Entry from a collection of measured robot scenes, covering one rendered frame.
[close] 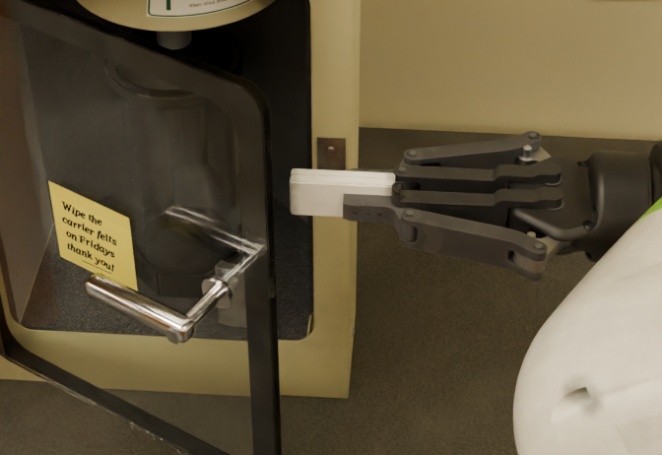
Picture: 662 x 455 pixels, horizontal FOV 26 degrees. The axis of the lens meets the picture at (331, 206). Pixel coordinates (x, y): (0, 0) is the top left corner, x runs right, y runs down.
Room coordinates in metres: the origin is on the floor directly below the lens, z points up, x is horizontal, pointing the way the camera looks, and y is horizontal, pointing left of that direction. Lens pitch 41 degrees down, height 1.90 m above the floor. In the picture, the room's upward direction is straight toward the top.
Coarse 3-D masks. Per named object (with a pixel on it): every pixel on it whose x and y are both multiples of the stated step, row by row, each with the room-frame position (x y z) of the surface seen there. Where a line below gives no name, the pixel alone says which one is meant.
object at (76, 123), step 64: (0, 0) 0.82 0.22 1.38; (0, 64) 0.83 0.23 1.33; (64, 64) 0.79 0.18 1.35; (128, 64) 0.76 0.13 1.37; (192, 64) 0.73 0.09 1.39; (0, 128) 0.83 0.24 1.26; (64, 128) 0.80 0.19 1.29; (128, 128) 0.76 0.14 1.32; (192, 128) 0.73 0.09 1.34; (256, 128) 0.71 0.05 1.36; (0, 192) 0.84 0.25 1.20; (128, 192) 0.77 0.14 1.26; (192, 192) 0.74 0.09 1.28; (256, 192) 0.71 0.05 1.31; (0, 256) 0.85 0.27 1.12; (192, 256) 0.74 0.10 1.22; (256, 256) 0.71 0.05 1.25; (0, 320) 0.86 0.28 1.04; (64, 320) 0.81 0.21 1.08; (128, 320) 0.78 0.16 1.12; (256, 320) 0.71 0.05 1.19; (64, 384) 0.82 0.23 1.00; (128, 384) 0.78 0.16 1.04; (192, 384) 0.74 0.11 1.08; (256, 384) 0.71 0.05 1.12; (192, 448) 0.75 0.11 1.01; (256, 448) 0.71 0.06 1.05
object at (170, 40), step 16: (144, 32) 0.97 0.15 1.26; (160, 32) 0.95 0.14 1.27; (176, 32) 0.95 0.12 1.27; (192, 32) 0.97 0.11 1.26; (208, 32) 0.97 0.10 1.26; (176, 48) 0.95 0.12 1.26; (192, 48) 0.95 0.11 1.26; (208, 48) 0.95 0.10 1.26; (224, 48) 0.96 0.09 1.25; (224, 64) 0.94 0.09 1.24
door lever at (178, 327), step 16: (96, 288) 0.72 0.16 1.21; (112, 288) 0.72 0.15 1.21; (128, 288) 0.72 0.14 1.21; (208, 288) 0.73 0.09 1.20; (224, 288) 0.72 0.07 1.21; (112, 304) 0.72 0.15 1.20; (128, 304) 0.71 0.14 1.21; (144, 304) 0.71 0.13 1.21; (160, 304) 0.71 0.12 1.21; (208, 304) 0.71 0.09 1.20; (224, 304) 0.72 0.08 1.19; (144, 320) 0.70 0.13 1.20; (160, 320) 0.69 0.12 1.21; (176, 320) 0.69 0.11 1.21; (192, 320) 0.69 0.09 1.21; (176, 336) 0.68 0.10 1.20; (192, 336) 0.69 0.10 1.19
